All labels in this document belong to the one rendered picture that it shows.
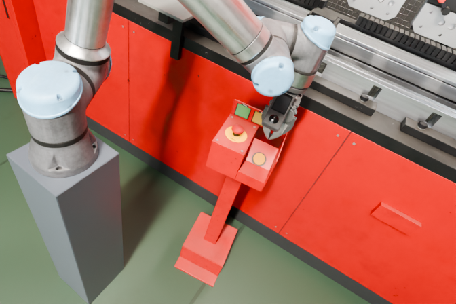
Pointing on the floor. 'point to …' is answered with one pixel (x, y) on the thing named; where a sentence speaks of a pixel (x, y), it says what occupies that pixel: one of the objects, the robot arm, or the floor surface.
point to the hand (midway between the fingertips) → (269, 137)
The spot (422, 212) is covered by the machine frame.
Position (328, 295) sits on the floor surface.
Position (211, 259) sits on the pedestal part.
